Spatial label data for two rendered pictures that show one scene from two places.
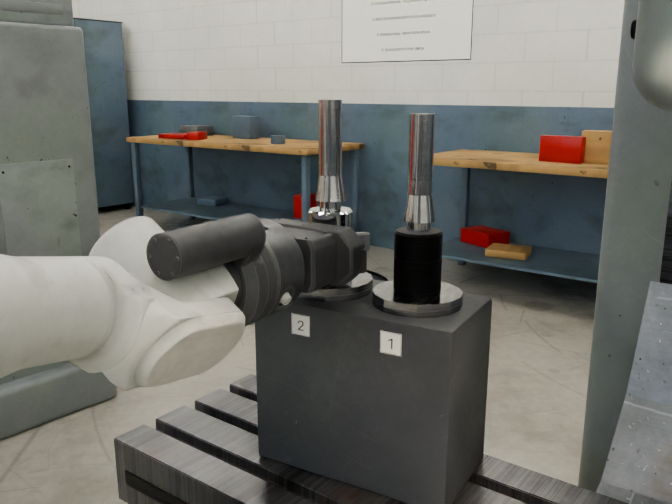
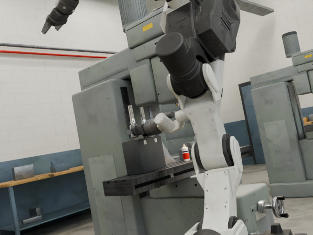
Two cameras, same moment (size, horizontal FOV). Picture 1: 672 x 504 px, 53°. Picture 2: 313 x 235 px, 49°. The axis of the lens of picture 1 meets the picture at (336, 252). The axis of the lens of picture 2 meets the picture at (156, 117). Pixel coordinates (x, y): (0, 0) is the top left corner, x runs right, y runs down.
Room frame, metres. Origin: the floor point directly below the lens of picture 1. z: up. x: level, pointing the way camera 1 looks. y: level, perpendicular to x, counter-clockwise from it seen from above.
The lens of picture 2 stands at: (0.35, 1.93, 1.09)
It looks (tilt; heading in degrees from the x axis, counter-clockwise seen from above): 4 degrees up; 276
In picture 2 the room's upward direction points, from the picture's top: 10 degrees counter-clockwise
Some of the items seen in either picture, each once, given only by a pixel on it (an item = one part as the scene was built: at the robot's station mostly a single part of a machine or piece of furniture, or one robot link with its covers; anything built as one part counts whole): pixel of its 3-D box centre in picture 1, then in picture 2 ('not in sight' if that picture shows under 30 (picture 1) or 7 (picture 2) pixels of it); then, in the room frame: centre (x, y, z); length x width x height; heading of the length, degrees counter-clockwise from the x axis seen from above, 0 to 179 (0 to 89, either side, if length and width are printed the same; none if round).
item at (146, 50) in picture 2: not in sight; (163, 48); (0.46, -0.33, 1.68); 0.34 x 0.24 x 0.10; 143
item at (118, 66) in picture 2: not in sight; (120, 70); (0.83, -0.61, 1.66); 0.80 x 0.23 x 0.20; 143
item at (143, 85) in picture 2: not in sight; (153, 85); (0.58, -0.42, 1.47); 0.24 x 0.19 x 0.26; 53
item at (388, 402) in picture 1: (371, 373); (144, 153); (0.67, -0.04, 1.03); 0.22 x 0.12 x 0.20; 60
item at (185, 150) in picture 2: not in sight; (185, 152); (0.45, -0.29, 0.98); 0.04 x 0.04 x 0.11
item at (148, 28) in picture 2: not in sight; (162, 28); (0.44, -0.31, 1.81); 0.47 x 0.26 x 0.16; 143
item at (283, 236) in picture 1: (278, 263); (146, 128); (0.62, 0.05, 1.16); 0.13 x 0.12 x 0.10; 58
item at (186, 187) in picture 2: not in sight; (193, 181); (0.43, -0.30, 0.79); 0.50 x 0.35 x 0.12; 143
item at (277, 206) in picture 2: not in sight; (271, 206); (0.03, 0.00, 0.63); 0.16 x 0.12 x 0.12; 143
